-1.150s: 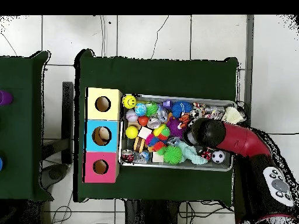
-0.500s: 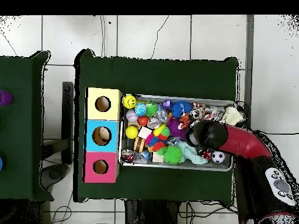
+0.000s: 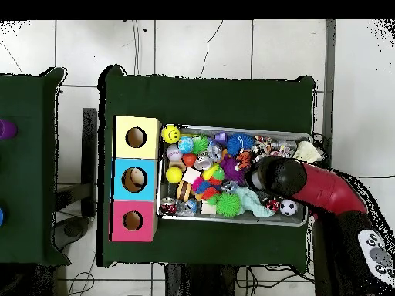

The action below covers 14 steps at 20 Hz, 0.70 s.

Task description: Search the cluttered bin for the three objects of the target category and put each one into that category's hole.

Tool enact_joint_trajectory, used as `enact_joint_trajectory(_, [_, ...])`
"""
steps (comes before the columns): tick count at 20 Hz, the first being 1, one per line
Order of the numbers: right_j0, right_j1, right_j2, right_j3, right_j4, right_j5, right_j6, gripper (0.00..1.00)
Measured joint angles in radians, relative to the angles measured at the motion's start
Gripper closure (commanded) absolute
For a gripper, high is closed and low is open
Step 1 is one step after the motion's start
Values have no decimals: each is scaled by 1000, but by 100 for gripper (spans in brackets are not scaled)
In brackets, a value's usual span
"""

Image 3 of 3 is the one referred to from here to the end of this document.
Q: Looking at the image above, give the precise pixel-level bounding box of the wooden box with three holes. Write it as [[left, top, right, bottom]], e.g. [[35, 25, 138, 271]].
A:
[[109, 115, 163, 243]]

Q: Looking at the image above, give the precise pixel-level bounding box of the plain orange ball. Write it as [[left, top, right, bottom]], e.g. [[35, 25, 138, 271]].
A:
[[182, 153, 198, 168]]

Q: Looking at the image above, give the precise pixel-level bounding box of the plain wooden cube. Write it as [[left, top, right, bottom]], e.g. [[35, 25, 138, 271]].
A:
[[181, 166, 202, 185]]

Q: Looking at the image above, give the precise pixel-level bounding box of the globe print ball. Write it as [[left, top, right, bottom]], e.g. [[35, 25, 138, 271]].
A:
[[177, 136, 195, 154]]

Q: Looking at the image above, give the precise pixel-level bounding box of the white toy baseball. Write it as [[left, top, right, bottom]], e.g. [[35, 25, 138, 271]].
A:
[[166, 143, 184, 162]]

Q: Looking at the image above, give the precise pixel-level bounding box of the yellow ball with seam lines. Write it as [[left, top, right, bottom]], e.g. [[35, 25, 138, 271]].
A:
[[165, 166, 184, 184]]

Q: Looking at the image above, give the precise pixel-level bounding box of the toy hamburger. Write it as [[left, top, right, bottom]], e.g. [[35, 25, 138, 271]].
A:
[[176, 180, 193, 203]]

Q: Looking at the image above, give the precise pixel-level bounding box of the purple spiky rubber toy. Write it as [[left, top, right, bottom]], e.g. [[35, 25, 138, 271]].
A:
[[219, 155, 248, 183]]

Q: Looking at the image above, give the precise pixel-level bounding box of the plain yellow ball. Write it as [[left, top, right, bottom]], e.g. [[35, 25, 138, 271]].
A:
[[160, 124, 181, 145]]

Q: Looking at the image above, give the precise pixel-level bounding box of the crushed red drink can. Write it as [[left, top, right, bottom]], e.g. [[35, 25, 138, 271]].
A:
[[160, 197, 179, 216]]

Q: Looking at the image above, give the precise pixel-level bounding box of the beige rounded object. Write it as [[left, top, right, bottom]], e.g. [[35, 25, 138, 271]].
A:
[[130, 168, 147, 188]]

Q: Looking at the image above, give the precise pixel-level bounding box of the dark green tablecloth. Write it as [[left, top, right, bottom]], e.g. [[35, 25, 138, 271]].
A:
[[97, 65, 316, 268], [0, 66, 73, 267]]

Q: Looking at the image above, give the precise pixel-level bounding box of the black upright panel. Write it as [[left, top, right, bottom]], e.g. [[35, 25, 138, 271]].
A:
[[81, 107, 98, 217]]

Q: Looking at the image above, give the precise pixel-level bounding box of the purple cup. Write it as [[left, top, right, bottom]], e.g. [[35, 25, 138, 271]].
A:
[[0, 119, 19, 140]]

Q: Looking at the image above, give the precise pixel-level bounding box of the silver wire mesh bin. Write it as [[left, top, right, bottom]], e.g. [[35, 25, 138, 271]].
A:
[[156, 123, 314, 227]]

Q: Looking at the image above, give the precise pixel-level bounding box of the black power cable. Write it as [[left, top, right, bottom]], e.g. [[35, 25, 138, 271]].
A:
[[353, 174, 395, 180]]

